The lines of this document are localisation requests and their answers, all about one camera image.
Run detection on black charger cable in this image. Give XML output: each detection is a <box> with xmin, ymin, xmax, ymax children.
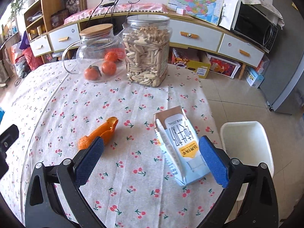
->
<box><xmin>89</xmin><ymin>0</ymin><xmax>119</xmax><ymax>21</ymax></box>

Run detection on cherry print tablecloth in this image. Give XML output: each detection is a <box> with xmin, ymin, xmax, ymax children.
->
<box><xmin>0</xmin><ymin>58</ymin><xmax>228</xmax><ymax>228</ymax></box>

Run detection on blue and white box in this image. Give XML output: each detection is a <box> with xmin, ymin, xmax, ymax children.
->
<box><xmin>245</xmin><ymin>66</ymin><xmax>264</xmax><ymax>88</ymax></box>

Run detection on tangerine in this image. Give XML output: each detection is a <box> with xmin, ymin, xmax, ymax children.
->
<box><xmin>102</xmin><ymin>61</ymin><xmax>117</xmax><ymax>75</ymax></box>
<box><xmin>104</xmin><ymin>51</ymin><xmax>119</xmax><ymax>62</ymax></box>
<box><xmin>84</xmin><ymin>65</ymin><xmax>101</xmax><ymax>81</ymax></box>

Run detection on white plastic waste bin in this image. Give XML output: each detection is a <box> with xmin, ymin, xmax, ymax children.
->
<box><xmin>220</xmin><ymin>121</ymin><xmax>275</xmax><ymax>201</ymax></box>

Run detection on glass teapot with bamboo lid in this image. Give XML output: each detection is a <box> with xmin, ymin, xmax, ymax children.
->
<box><xmin>62</xmin><ymin>24</ymin><xmax>126</xmax><ymax>83</ymax></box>

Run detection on red plastic bag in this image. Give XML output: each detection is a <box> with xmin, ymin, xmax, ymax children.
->
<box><xmin>22</xmin><ymin>47</ymin><xmax>44</xmax><ymax>71</ymax></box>

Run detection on wooden cabinet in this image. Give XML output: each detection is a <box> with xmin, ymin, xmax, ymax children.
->
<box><xmin>28</xmin><ymin>11</ymin><xmax>266</xmax><ymax>81</ymax></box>

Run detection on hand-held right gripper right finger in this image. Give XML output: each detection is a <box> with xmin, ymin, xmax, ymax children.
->
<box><xmin>197</xmin><ymin>135</ymin><xmax>279</xmax><ymax>228</ymax></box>

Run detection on wooden open shelf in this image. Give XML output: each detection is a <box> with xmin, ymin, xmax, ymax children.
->
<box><xmin>23</xmin><ymin>0</ymin><xmax>87</xmax><ymax>41</ymax></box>

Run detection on white drawer with sticker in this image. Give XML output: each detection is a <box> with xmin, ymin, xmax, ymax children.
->
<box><xmin>218</xmin><ymin>34</ymin><xmax>264</xmax><ymax>67</ymax></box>

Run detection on colourful map board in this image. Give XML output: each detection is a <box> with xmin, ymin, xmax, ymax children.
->
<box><xmin>167</xmin><ymin>0</ymin><xmax>224</xmax><ymax>26</ymax></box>

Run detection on pink cloth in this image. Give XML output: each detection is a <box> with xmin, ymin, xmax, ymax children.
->
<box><xmin>64</xmin><ymin>3</ymin><xmax>169</xmax><ymax>25</ymax></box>

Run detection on yellow cardboard box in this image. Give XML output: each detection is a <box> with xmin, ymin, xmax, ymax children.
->
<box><xmin>171</xmin><ymin>49</ymin><xmax>212</xmax><ymax>79</ymax></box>

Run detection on blue and white snack bag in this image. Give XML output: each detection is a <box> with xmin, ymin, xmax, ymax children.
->
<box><xmin>154</xmin><ymin>106</ymin><xmax>212</xmax><ymax>186</ymax></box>

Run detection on white drawer with wooden handle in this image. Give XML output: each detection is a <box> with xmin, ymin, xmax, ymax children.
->
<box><xmin>49</xmin><ymin>24</ymin><xmax>81</xmax><ymax>52</ymax></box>
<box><xmin>30</xmin><ymin>35</ymin><xmax>51</xmax><ymax>57</ymax></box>

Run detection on grey refrigerator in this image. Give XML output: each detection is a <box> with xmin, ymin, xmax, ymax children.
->
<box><xmin>259</xmin><ymin>21</ymin><xmax>304</xmax><ymax>115</ymax></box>

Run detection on clear plastic snack jar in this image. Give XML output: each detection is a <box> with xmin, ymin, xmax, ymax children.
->
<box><xmin>122</xmin><ymin>15</ymin><xmax>170</xmax><ymax>88</ymax></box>

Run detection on orange boxes in plastic bag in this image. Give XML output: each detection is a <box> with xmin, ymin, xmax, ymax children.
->
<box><xmin>258</xmin><ymin>58</ymin><xmax>270</xmax><ymax>74</ymax></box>

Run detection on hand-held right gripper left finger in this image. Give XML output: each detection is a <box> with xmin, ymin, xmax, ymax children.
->
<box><xmin>24</xmin><ymin>136</ymin><xmax>107</xmax><ymax>228</ymax></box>

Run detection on black microwave oven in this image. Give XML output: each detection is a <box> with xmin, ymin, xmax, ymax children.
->
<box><xmin>231</xmin><ymin>3</ymin><xmax>279</xmax><ymax>53</ymax></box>

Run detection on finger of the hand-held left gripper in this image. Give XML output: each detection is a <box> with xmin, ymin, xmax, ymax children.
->
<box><xmin>0</xmin><ymin>124</ymin><xmax>19</xmax><ymax>180</ymax></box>

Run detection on framed cat picture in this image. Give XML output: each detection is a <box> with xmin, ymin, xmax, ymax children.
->
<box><xmin>61</xmin><ymin>0</ymin><xmax>84</xmax><ymax>17</ymax></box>

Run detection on orange peel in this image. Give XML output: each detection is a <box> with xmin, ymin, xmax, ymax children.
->
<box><xmin>78</xmin><ymin>116</ymin><xmax>119</xmax><ymax>150</ymax></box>

